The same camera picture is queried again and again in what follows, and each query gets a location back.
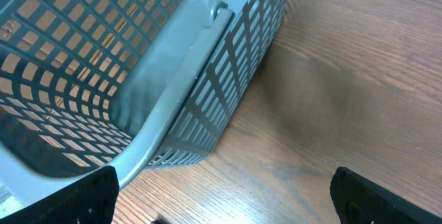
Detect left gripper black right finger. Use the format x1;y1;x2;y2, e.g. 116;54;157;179
330;167;441;224

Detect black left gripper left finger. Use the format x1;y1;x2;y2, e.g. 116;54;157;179
1;166;119;224

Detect grey plastic basket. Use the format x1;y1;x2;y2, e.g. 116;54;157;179
1;0;286;206

